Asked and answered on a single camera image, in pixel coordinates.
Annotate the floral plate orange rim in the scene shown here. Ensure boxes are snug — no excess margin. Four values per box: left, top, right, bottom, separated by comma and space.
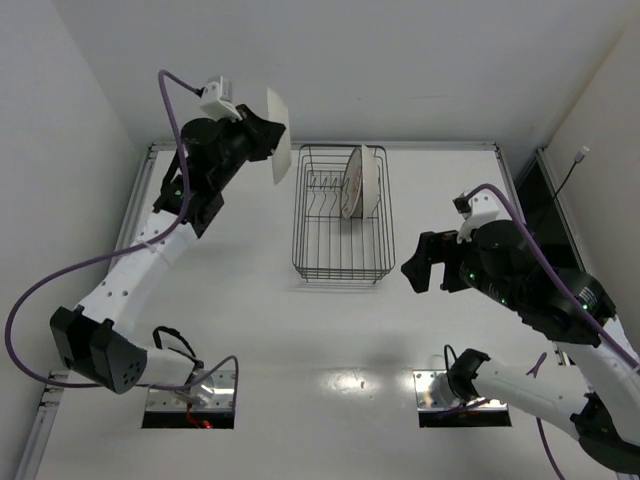
267, 88, 291, 185
360, 145, 380, 218

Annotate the white plate orange sunburst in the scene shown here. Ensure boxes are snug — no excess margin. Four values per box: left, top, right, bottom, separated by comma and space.
341, 146, 363, 219

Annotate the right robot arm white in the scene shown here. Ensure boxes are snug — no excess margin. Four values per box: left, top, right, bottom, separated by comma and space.
401, 220, 639, 476

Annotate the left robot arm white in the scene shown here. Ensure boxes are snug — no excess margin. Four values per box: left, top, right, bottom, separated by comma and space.
50, 99, 291, 394

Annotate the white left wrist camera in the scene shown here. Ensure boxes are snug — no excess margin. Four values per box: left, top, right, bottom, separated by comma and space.
199, 75, 242, 121

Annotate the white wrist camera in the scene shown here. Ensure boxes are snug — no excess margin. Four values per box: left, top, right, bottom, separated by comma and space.
199, 75, 242, 121
453, 193, 500, 244

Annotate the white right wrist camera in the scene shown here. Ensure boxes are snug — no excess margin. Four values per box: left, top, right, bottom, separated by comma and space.
453, 193, 500, 244

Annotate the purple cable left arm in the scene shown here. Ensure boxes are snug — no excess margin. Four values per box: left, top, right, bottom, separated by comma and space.
3, 69, 240, 406

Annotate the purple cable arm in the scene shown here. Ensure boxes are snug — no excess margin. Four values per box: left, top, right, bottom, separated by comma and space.
3, 69, 240, 406
462, 182, 640, 480

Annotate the grey wire dish rack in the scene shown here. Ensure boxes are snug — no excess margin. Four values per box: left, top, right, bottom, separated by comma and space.
292, 143, 396, 284

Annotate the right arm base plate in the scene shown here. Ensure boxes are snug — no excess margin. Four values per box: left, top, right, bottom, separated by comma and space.
412, 369, 508, 413

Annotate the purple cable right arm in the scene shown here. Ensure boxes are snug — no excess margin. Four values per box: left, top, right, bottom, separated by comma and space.
462, 182, 640, 480

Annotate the black hanging usb cable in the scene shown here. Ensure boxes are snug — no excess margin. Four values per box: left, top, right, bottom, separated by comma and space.
529, 146, 591, 241

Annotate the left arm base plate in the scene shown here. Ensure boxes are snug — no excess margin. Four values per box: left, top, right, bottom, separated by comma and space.
145, 370, 237, 413

